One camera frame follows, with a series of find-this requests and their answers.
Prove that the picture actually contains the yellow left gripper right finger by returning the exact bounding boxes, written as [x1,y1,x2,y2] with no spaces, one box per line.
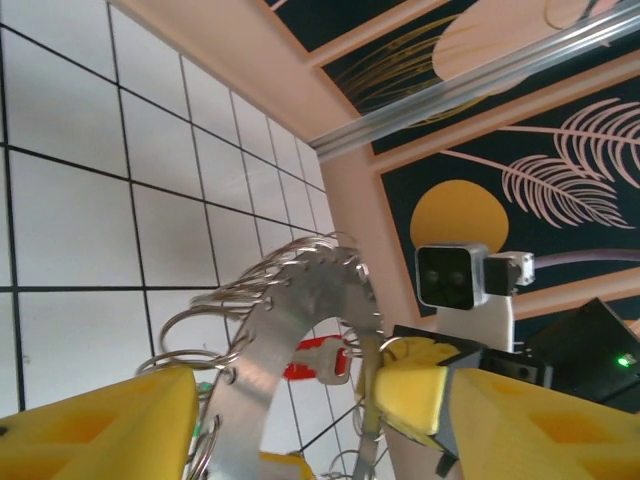
[439,368,640,480]

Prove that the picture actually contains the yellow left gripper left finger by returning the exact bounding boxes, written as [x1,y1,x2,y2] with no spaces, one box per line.
[0,365,196,480]

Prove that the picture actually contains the red-headed key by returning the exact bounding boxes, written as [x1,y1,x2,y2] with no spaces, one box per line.
[283,335,354,387]

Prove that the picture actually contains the silver toothed key organizer ring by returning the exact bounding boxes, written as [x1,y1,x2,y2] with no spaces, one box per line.
[137,230,396,480]

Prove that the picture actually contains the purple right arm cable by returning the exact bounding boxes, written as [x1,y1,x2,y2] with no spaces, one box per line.
[532,248,640,274]

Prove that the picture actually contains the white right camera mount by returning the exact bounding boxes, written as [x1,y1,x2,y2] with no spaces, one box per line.
[433,294,517,354]

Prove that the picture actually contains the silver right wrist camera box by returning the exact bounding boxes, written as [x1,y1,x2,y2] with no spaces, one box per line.
[414,243,536,311]

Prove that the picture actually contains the aluminium corner post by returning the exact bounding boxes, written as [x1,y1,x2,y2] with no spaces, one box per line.
[308,8,640,162]

